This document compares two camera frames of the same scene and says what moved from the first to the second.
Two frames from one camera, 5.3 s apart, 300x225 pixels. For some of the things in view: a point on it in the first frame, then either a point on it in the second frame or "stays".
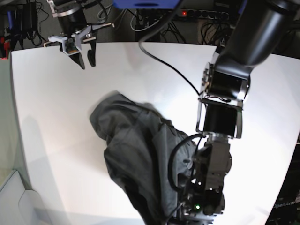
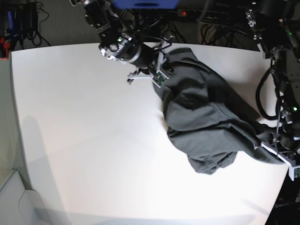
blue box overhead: x=146 y=4 stays
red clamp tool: x=7 y=45 stays
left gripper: x=70 y=24 to x=127 y=48
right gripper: x=202 y=189 to x=288 y=137
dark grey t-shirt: x=146 y=154 to x=208 y=122
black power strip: x=189 y=12 stays
